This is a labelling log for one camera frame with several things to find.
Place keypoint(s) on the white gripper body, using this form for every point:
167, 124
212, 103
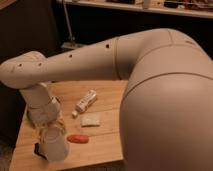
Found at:
46, 116

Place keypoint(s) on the white ceramic cup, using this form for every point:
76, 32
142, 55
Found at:
53, 145

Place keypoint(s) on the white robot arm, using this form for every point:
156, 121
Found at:
166, 113

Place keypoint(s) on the red orange carrot toy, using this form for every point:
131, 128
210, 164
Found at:
80, 139

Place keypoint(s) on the white folded cloth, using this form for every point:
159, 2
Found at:
90, 120

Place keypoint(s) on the white toothpaste tube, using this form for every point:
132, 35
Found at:
82, 105

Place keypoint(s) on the metal lamp stand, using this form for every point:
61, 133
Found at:
71, 44

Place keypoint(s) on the wooden shelf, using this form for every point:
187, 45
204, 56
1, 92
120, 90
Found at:
151, 6

